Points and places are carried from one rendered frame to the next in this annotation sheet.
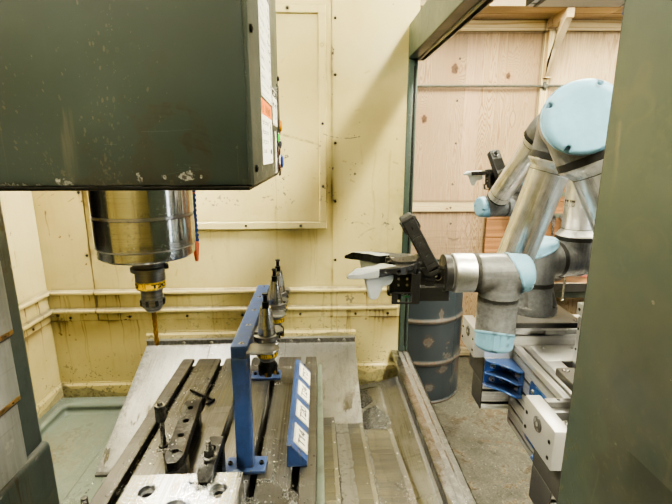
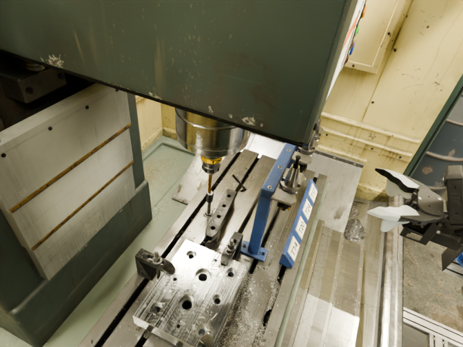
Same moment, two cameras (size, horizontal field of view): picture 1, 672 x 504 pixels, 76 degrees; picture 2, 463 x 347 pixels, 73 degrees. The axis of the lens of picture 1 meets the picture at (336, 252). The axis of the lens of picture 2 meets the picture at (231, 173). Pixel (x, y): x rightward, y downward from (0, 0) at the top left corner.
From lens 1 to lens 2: 31 cm
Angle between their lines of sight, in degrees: 33
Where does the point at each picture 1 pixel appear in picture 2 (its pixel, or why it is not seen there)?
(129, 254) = (197, 148)
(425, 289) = (438, 235)
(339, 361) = (344, 180)
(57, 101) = (153, 29)
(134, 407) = (199, 163)
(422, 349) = (419, 173)
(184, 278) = not seen: hidden behind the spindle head
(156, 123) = (232, 70)
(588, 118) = not seen: outside the picture
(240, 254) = not seen: hidden behind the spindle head
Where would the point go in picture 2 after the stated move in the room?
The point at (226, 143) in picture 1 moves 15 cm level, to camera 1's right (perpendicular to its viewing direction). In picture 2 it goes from (292, 104) to (407, 140)
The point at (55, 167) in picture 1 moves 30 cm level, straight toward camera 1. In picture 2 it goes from (149, 83) to (122, 230)
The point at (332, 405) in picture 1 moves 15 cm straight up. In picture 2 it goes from (326, 211) to (335, 190)
